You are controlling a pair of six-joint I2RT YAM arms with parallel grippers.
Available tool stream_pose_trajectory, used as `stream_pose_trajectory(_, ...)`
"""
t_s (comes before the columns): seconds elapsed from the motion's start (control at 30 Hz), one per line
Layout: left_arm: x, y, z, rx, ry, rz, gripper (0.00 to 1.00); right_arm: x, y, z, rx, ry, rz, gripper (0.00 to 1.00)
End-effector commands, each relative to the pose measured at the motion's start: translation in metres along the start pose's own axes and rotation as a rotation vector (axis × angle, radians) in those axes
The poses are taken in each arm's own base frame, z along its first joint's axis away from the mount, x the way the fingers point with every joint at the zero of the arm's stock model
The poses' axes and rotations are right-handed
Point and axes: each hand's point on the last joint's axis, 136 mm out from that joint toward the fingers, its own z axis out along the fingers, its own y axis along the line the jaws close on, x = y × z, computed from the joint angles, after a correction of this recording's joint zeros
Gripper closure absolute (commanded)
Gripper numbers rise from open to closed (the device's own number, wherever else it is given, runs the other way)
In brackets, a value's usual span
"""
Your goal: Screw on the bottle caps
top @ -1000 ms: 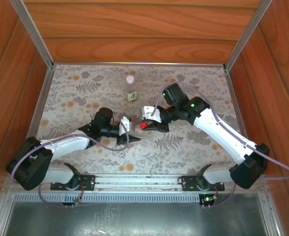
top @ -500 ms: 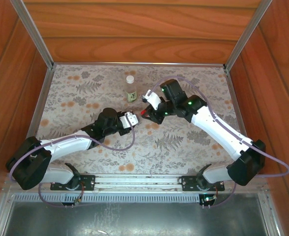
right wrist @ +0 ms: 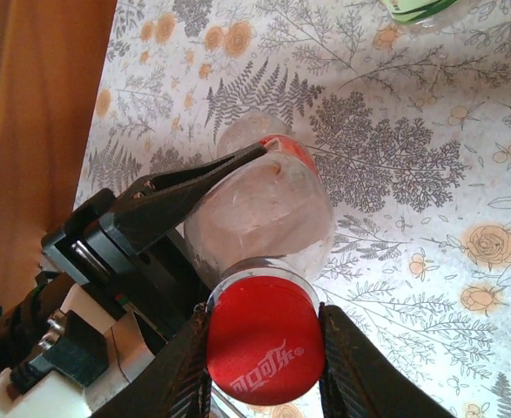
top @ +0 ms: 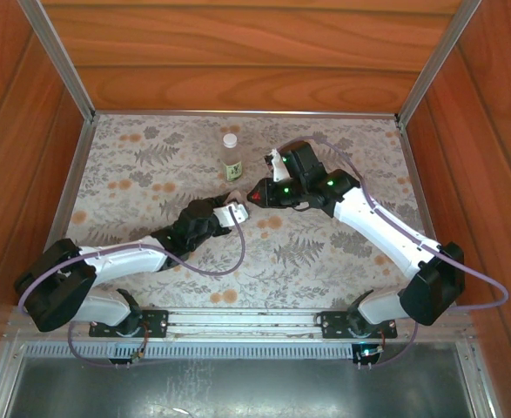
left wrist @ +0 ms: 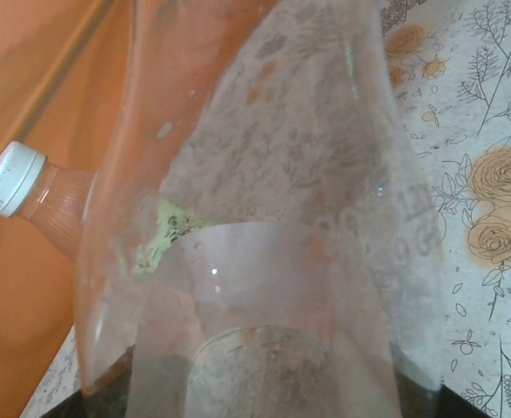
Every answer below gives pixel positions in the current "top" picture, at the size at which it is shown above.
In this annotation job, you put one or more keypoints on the red bottle cap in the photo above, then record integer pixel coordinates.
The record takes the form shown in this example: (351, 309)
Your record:
(256, 197)

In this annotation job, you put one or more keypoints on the clear bottle with green label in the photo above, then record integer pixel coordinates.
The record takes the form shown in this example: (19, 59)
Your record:
(232, 167)

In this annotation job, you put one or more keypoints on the white bottle cap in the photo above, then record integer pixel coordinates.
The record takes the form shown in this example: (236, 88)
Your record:
(230, 139)

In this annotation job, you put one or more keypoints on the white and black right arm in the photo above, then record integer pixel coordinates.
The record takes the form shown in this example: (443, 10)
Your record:
(381, 231)

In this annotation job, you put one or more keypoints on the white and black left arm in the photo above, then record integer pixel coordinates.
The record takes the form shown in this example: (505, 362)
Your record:
(55, 300)

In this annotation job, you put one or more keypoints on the small circuit board green light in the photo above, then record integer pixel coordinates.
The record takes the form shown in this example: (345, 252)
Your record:
(368, 353)

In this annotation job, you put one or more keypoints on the shiny metal sheet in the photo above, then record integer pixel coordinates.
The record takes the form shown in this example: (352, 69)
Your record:
(237, 392)

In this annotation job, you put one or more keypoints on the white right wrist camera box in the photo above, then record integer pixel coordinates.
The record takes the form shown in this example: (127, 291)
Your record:
(279, 170)

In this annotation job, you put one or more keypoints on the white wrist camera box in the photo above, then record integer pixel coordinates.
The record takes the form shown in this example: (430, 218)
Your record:
(231, 214)
(279, 170)

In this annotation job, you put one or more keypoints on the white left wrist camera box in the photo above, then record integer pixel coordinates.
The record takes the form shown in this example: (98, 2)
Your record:
(231, 214)

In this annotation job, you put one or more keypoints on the aluminium back rail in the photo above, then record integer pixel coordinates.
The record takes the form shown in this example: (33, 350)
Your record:
(246, 113)

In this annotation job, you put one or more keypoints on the aluminium front rail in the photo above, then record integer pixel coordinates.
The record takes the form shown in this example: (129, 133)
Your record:
(237, 322)

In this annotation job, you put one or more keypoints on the aluminium side rail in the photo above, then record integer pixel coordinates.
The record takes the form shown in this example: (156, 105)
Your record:
(418, 183)
(72, 183)

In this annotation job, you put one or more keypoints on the aluminium frame post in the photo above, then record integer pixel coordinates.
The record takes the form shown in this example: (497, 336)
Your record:
(62, 65)
(436, 65)

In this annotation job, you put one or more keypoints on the aluminium lower frame bar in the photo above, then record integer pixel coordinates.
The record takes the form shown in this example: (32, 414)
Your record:
(477, 383)
(3, 383)

